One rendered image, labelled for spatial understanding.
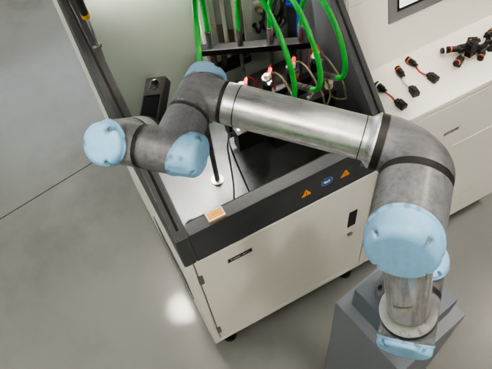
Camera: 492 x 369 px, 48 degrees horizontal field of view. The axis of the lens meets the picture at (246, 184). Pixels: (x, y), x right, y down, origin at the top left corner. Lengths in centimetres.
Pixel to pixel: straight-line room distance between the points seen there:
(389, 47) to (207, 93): 93
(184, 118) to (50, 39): 281
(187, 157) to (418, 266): 39
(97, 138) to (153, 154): 9
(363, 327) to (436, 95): 71
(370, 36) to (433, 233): 98
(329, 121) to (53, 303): 191
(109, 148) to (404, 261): 49
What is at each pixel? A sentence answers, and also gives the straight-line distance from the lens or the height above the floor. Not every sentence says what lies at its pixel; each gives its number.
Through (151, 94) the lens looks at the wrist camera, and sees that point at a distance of 109.
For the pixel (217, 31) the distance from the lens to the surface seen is 174.
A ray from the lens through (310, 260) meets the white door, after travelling 203.
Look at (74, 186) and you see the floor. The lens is 287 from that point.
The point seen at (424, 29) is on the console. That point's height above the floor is 104.
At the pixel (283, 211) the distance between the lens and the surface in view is 162.
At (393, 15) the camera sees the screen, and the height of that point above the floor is 113.
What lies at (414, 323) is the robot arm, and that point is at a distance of 114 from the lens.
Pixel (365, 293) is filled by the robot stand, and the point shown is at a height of 90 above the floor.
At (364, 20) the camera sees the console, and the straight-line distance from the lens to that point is 167.
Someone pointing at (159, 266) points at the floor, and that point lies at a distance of 252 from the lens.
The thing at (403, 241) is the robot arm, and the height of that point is 152.
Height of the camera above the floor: 223
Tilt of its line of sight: 57 degrees down
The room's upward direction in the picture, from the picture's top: 8 degrees counter-clockwise
